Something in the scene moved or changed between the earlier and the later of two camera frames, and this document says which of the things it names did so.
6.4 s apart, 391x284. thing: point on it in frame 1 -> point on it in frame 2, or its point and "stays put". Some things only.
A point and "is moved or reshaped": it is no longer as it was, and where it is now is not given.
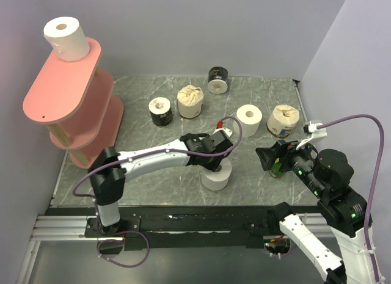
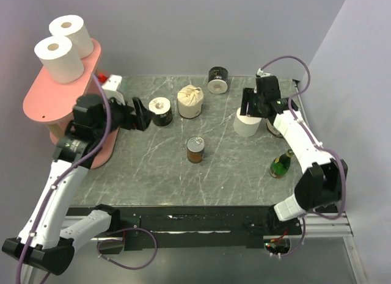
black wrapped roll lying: (217, 80) stays put
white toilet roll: (65, 34) is moved or reshaped
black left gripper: (213, 166) -> (132, 121)
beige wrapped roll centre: (189, 101) stays put
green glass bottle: (275, 171) stays put
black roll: (160, 110) stays put
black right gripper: (281, 147) -> (248, 94)
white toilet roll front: (217, 181) -> (60, 60)
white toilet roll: (250, 116) stays put
